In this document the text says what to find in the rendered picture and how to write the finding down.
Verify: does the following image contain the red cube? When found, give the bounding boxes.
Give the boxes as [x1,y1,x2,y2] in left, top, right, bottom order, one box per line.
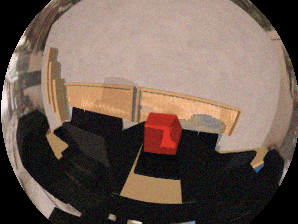
[144,113,182,155]

